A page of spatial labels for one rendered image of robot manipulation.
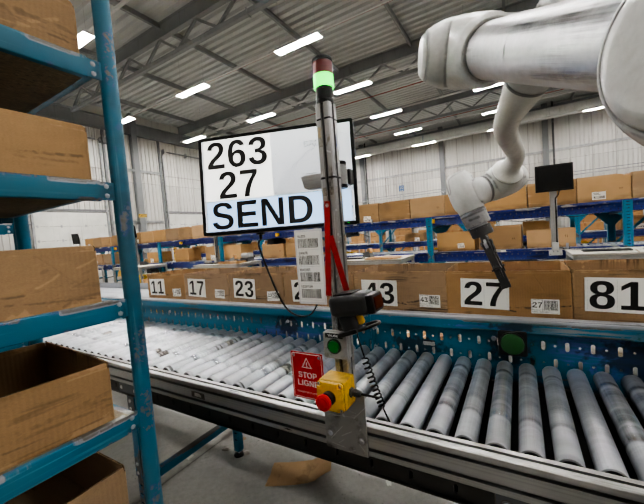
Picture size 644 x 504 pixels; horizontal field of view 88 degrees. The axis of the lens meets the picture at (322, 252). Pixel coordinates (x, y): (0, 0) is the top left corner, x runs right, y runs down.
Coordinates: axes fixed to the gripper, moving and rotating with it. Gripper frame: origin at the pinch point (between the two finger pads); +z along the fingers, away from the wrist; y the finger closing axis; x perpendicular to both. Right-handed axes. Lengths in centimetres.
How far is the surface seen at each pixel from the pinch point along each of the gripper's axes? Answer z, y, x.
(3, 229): -78, 91, -124
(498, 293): 4.5, 0.5, -3.5
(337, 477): 69, -5, -109
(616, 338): 26.0, 6.4, 21.4
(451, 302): 2.7, 0.3, -20.0
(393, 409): 17, 51, -33
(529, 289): 6.3, 0.4, 5.9
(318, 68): -69, 61, -12
